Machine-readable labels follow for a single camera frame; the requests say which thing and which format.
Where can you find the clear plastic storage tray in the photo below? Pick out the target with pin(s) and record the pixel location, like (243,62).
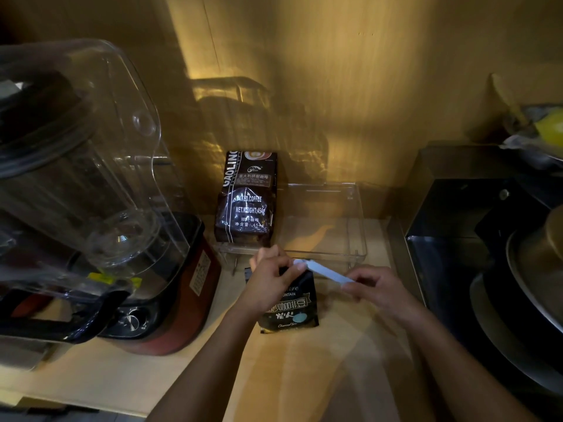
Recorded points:
(325,224)

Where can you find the person's left thumb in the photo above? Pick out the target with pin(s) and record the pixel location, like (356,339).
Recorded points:
(294,266)

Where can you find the person's right thumb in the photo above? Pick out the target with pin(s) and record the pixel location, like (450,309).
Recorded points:
(352,289)

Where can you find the person's right hand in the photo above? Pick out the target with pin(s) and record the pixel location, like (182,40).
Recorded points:
(382,290)

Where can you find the yellow tag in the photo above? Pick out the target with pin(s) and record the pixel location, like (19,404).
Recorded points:
(100,278)

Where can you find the person's right forearm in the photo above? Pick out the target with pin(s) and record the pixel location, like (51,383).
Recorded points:
(457,369)

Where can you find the person's left hand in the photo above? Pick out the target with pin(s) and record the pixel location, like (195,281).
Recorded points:
(264,285)

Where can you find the large dark coffee bag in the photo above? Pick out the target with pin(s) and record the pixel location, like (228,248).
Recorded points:
(246,202)

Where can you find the red blender base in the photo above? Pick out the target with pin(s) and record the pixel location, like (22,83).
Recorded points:
(176,298)

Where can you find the grey round plate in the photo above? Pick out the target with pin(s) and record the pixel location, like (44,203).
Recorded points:
(497,333)

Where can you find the black metal bin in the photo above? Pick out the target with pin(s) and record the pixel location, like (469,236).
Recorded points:
(444,224)

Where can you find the small black coffee bag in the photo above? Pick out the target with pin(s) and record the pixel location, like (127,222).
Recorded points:
(294,307)

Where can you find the light blue bag sealing clip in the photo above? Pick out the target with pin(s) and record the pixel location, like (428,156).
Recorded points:
(324,272)

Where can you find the clear plastic bag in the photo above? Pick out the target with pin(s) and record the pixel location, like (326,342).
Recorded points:
(521,144)

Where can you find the clear blender sound cover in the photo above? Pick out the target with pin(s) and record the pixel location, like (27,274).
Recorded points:
(88,171)

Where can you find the person's left forearm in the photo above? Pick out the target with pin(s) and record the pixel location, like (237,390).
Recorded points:
(211,373)

